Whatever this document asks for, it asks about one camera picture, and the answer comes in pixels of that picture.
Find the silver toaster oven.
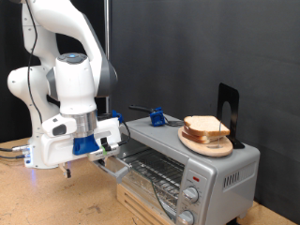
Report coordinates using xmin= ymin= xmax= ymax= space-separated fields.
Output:
xmin=116 ymin=112 xmax=261 ymax=225

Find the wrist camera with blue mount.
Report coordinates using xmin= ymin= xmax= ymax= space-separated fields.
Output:
xmin=72 ymin=134 xmax=122 ymax=162

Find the vertical metal pole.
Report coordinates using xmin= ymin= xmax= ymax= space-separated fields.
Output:
xmin=104 ymin=0 xmax=112 ymax=114

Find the round wooden board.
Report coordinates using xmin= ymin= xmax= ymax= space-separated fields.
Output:
xmin=177 ymin=126 xmax=234 ymax=158

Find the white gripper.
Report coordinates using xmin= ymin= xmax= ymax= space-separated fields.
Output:
xmin=39 ymin=116 xmax=123 ymax=180

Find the blue cable clip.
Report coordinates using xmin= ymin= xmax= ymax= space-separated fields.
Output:
xmin=111 ymin=109 xmax=125 ymax=124

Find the wire oven rack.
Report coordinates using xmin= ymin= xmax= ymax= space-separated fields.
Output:
xmin=123 ymin=148 xmax=186 ymax=208

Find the silver oven knob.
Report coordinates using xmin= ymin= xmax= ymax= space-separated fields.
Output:
xmin=177 ymin=209 xmax=196 ymax=225
xmin=182 ymin=186 xmax=201 ymax=204

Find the glass oven door with handle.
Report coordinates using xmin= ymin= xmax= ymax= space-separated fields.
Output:
xmin=92 ymin=146 xmax=179 ymax=224

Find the thin metal pin on board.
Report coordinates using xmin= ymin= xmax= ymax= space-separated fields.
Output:
xmin=217 ymin=120 xmax=224 ymax=149

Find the black metal bookend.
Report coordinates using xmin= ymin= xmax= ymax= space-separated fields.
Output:
xmin=216 ymin=82 xmax=247 ymax=150

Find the white bread slice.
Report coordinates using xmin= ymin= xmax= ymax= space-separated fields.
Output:
xmin=183 ymin=114 xmax=232 ymax=138
xmin=183 ymin=126 xmax=227 ymax=142
xmin=181 ymin=130 xmax=225 ymax=145

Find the black base cable silver plug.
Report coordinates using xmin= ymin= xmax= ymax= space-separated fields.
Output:
xmin=0 ymin=144 xmax=31 ymax=153

